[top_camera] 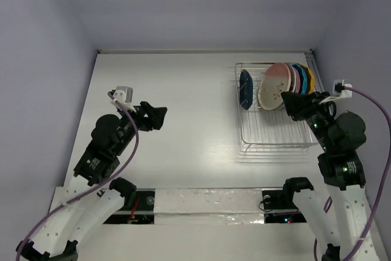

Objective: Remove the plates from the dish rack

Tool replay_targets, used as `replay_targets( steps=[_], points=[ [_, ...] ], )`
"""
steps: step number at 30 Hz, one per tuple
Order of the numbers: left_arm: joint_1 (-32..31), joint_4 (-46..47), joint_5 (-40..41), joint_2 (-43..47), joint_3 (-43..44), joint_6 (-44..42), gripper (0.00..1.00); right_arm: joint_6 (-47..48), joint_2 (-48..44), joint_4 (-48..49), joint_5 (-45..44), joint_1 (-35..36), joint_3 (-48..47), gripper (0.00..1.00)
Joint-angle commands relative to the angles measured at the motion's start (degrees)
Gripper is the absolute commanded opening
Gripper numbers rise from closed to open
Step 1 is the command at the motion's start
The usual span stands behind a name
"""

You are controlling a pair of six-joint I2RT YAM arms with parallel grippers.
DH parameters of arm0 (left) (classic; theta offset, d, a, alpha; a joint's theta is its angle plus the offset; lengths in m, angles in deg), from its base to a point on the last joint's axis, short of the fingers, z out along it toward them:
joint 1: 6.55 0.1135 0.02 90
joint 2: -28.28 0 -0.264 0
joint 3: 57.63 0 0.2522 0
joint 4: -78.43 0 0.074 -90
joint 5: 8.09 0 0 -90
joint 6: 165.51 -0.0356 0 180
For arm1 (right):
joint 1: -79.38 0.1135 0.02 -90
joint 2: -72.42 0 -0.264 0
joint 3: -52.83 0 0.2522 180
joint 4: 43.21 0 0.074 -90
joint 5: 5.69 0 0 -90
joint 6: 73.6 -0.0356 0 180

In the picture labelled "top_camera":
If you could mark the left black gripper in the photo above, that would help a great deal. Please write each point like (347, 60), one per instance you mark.
(155, 116)

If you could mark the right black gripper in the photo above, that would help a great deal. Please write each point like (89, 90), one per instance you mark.
(307, 104)

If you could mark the pink and cream plate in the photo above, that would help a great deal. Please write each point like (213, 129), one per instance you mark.
(275, 80)

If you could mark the dark blue plate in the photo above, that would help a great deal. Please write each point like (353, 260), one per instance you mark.
(245, 90)

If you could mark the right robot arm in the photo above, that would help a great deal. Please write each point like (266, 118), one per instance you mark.
(339, 137)

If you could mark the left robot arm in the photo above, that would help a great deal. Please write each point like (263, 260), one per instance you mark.
(98, 191)

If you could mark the yellow plate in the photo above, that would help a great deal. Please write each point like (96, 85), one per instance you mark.
(311, 80)

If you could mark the white patterned plate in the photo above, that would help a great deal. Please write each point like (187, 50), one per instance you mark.
(293, 78)

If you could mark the teal blue plate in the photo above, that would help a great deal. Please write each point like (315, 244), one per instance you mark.
(304, 78)

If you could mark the silver foil strip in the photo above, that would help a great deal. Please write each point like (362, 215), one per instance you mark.
(208, 206)

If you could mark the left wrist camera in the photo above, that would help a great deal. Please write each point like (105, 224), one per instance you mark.
(121, 98)

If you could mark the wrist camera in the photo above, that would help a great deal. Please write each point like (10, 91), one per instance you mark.
(121, 98)
(341, 90)

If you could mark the wire dish rack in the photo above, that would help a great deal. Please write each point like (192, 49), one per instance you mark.
(264, 129)

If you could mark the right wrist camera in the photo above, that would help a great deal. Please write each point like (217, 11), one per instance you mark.
(341, 90)

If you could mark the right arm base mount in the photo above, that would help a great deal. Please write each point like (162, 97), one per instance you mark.
(277, 210)

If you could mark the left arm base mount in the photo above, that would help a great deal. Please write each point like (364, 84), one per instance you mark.
(141, 211)

